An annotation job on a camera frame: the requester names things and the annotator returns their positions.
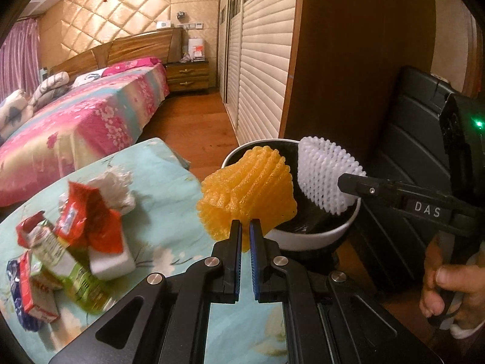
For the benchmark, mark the wooden headboard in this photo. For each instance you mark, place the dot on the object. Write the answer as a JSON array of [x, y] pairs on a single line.
[[164, 44]]

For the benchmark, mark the orange foam fruit net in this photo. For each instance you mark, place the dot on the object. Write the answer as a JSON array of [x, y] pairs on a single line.
[[259, 186]]

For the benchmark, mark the pink pillow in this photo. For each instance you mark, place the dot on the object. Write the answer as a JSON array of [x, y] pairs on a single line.
[[128, 65]]

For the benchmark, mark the white foam fruit net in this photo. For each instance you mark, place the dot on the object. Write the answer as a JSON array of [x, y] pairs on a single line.
[[321, 162]]

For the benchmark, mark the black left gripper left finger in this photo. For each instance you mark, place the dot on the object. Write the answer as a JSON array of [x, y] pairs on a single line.
[[226, 286]]

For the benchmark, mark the white louvered wardrobe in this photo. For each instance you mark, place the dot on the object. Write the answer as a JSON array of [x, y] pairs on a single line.
[[255, 42]]

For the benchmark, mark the green drink pouch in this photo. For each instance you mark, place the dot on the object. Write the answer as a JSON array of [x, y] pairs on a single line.
[[83, 288]]

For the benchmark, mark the red and white small carton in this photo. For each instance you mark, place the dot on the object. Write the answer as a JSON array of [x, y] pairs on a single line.
[[37, 299]]

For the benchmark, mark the white trash bin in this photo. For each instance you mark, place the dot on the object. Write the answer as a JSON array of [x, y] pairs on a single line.
[[312, 228]]

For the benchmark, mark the red snack wrapper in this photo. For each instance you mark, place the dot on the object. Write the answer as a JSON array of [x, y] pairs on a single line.
[[86, 221]]

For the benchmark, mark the person's right hand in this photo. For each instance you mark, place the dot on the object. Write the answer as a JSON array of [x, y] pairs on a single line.
[[468, 279]]

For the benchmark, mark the bed with pink floral sheet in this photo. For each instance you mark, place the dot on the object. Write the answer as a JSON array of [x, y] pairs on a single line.
[[86, 124]]

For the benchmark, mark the white foam block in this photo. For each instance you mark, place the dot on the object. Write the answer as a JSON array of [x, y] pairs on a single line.
[[109, 266]]

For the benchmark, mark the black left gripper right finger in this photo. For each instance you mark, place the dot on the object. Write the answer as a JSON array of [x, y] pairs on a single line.
[[267, 285]]

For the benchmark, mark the wooden nightstand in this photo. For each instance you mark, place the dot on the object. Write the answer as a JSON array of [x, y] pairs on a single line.
[[187, 76]]

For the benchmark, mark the crumpled white tissue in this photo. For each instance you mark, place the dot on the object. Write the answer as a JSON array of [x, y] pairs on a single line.
[[114, 186]]

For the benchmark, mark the blue plastic snack bag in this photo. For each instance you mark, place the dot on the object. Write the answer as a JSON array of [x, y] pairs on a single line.
[[28, 322]]

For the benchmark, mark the dark wooden door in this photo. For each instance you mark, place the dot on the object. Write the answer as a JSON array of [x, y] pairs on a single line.
[[345, 56]]

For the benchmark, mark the white box on nightstand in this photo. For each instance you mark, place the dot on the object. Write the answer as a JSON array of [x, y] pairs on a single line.
[[196, 49]]

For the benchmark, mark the light blue floral table cloth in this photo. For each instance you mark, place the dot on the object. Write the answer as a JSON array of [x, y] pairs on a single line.
[[164, 235]]

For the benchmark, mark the pink curtain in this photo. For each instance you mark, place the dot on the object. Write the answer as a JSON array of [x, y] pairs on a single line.
[[20, 58]]

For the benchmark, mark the folded patterned quilt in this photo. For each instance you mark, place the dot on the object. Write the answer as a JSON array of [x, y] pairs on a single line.
[[18, 108]]

